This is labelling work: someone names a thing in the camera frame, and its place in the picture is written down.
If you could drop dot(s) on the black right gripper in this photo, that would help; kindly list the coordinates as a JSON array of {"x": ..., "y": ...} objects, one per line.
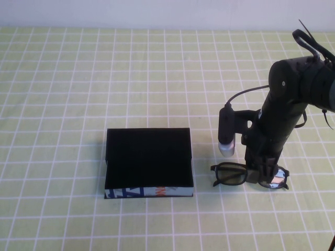
[{"x": 272, "y": 136}]

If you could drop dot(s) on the black framed glasses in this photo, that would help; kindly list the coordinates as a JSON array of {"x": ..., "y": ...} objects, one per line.
[{"x": 231, "y": 175}]

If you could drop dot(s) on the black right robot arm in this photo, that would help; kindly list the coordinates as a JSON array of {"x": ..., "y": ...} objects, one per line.
[{"x": 314, "y": 83}]

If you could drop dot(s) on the black printed glasses case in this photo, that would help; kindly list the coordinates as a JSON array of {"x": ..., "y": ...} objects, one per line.
[{"x": 146, "y": 157}]

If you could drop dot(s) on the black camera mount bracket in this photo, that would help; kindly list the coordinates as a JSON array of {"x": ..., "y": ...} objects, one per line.
[{"x": 242, "y": 123}]

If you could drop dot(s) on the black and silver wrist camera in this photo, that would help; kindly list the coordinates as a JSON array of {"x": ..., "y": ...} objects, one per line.
[{"x": 225, "y": 125}]

